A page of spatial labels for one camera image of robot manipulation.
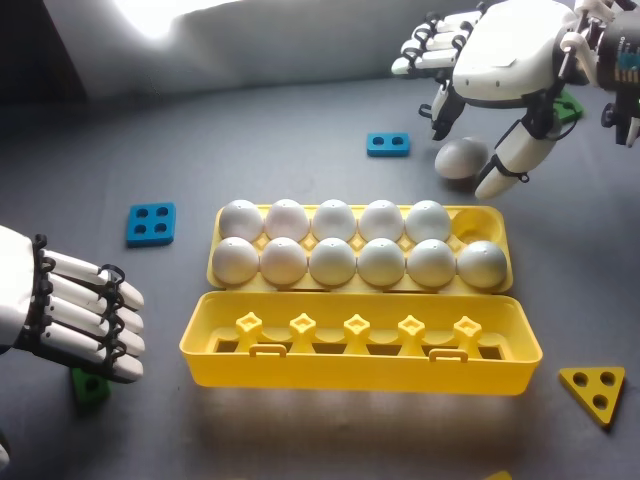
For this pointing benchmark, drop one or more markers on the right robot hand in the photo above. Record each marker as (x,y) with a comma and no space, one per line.
(505,55)

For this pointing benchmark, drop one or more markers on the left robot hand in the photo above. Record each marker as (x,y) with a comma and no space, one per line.
(75,300)

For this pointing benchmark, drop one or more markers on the white toy egg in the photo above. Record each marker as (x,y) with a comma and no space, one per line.
(241,220)
(481,264)
(381,220)
(236,260)
(457,157)
(332,261)
(428,221)
(283,260)
(381,262)
(334,219)
(286,219)
(431,263)

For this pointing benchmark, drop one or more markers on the yellow plastic egg carton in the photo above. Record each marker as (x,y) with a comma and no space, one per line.
(350,375)

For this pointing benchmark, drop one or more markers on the green four-hole block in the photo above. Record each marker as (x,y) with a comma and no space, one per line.
(570,110)

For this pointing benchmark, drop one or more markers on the green two-hole block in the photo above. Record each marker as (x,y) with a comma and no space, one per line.
(92,389)

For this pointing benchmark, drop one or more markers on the blue four-hole block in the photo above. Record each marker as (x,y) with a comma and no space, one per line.
(151,221)

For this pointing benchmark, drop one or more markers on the blue two-hole block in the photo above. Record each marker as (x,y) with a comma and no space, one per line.
(388,142)

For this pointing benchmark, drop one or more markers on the grey table cloth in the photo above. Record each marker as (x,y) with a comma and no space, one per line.
(300,150)

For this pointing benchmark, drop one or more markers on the white curtain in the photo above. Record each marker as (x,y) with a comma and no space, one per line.
(250,40)

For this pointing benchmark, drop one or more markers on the yellow triangle three-hole block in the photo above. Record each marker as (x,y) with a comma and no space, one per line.
(594,387)

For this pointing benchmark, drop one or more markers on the yellow two-hole block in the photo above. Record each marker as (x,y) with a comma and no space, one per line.
(500,476)

